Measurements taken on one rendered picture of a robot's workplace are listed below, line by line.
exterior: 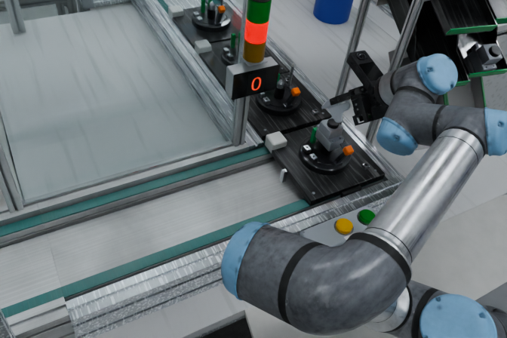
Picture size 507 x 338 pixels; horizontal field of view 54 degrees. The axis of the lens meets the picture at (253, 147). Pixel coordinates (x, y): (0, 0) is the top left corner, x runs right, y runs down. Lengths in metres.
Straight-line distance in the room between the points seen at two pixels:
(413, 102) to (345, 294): 0.43
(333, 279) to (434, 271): 0.76
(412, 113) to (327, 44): 1.16
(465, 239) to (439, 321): 0.51
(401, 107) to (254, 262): 0.41
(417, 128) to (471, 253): 0.61
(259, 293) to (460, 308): 0.43
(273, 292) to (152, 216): 0.64
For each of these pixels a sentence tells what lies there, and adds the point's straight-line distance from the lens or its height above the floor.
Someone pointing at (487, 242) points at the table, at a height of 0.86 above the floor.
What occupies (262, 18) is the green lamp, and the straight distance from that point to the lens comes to 1.09.
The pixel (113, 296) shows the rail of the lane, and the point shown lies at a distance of 1.09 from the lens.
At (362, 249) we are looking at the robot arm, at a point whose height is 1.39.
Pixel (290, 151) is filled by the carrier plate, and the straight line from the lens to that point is 1.36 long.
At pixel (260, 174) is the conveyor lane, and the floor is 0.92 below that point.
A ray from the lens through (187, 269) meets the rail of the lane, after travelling 1.11.
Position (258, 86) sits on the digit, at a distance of 1.19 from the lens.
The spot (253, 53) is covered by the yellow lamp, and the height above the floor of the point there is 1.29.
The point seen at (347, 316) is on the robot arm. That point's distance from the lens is 0.64.
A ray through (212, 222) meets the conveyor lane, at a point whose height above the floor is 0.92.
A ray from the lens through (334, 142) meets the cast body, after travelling 1.29.
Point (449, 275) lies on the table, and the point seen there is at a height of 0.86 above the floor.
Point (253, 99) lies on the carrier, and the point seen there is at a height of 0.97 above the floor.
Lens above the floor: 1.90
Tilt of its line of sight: 44 degrees down
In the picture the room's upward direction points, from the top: 8 degrees clockwise
